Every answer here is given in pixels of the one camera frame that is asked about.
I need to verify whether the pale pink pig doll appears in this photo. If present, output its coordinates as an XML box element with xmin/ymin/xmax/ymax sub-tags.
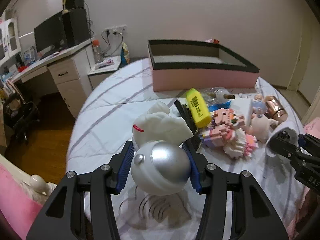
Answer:
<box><xmin>247</xmin><ymin>113</ymin><xmax>279</xmax><ymax>143</ymax></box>

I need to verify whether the rose gold metal tin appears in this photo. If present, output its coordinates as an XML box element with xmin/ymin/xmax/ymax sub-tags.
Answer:
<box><xmin>264</xmin><ymin>95</ymin><xmax>288</xmax><ymax>123</ymax></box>

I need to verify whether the white rectangular box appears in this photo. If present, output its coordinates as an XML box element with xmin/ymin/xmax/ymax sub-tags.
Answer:
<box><xmin>230</xmin><ymin>98</ymin><xmax>253</xmax><ymax>128</ymax></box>

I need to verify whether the pink building block figure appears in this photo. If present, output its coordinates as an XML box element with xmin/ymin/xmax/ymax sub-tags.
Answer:
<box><xmin>199</xmin><ymin>108</ymin><xmax>245</xmax><ymax>148</ymax></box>

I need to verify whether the clear glass bottle with cork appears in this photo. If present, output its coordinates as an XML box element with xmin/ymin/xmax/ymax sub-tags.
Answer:
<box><xmin>201</xmin><ymin>87</ymin><xmax>235</xmax><ymax>105</ymax></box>

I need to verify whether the white astronaut figurine silver visor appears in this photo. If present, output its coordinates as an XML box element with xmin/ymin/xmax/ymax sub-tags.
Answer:
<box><xmin>131</xmin><ymin>102</ymin><xmax>193</xmax><ymax>196</ymax></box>

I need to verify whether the black rhinestone hair clip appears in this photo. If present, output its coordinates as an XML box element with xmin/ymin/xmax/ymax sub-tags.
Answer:
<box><xmin>174</xmin><ymin>100</ymin><xmax>201</xmax><ymax>150</ymax></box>

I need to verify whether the white power adapter plug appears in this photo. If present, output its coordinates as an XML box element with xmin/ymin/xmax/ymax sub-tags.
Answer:
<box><xmin>265</xmin><ymin>120</ymin><xmax>299</xmax><ymax>158</ymax></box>

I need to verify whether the white pink block kitty figure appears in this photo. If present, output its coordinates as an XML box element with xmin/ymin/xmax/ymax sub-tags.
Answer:
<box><xmin>223</xmin><ymin>128</ymin><xmax>258</xmax><ymax>159</ymax></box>

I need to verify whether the pink blanket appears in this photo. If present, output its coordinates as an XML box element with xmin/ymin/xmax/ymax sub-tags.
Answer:
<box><xmin>0</xmin><ymin>165</ymin><xmax>42</xmax><ymax>239</ymax></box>

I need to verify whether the blue flat plastic piece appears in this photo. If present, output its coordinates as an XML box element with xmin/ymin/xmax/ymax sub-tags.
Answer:
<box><xmin>208</xmin><ymin>101</ymin><xmax>231</xmax><ymax>112</ymax></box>

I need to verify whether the white quilted striped tablecloth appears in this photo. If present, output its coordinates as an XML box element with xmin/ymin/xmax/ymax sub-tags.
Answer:
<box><xmin>67</xmin><ymin>59</ymin><xmax>304</xmax><ymax>239</ymax></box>

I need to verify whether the black office chair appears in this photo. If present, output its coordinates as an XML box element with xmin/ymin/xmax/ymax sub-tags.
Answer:
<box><xmin>3</xmin><ymin>79</ymin><xmax>40</xmax><ymax>144</ymax></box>

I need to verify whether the pink box with black rim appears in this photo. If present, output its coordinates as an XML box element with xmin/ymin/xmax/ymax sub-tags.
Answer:
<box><xmin>148</xmin><ymin>40</ymin><xmax>260</xmax><ymax>92</ymax></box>

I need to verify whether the white low side cabinet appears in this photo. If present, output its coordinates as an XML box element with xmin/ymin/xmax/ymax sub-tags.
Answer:
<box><xmin>88</xmin><ymin>56</ymin><xmax>121</xmax><ymax>89</ymax></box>

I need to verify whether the white desk with drawers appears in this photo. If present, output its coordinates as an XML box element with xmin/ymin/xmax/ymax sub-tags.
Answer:
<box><xmin>12</xmin><ymin>39</ymin><xmax>95</xmax><ymax>118</ymax></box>

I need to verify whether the yellow blue snack bag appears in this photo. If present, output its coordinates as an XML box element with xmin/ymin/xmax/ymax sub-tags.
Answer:
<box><xmin>120</xmin><ymin>42</ymin><xmax>130</xmax><ymax>64</ymax></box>

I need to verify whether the orange capped water bottle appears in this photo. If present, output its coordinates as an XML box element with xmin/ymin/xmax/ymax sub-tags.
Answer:
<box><xmin>92</xmin><ymin>39</ymin><xmax>103</xmax><ymax>63</ymax></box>

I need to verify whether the black computer monitor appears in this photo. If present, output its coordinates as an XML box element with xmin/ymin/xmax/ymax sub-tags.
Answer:
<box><xmin>34</xmin><ymin>11</ymin><xmax>67</xmax><ymax>52</ymax></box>

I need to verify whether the white glass door cabinet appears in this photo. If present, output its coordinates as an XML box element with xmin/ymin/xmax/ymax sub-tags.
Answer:
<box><xmin>0</xmin><ymin>18</ymin><xmax>21</xmax><ymax>64</ymax></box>

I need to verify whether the black speaker box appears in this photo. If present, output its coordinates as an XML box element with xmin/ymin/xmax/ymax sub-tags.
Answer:
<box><xmin>65</xmin><ymin>0</ymin><xmax>85</xmax><ymax>10</ymax></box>

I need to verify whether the white wall power strip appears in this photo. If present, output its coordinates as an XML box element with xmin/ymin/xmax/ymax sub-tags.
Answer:
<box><xmin>104</xmin><ymin>25</ymin><xmax>127</xmax><ymax>35</ymax></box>

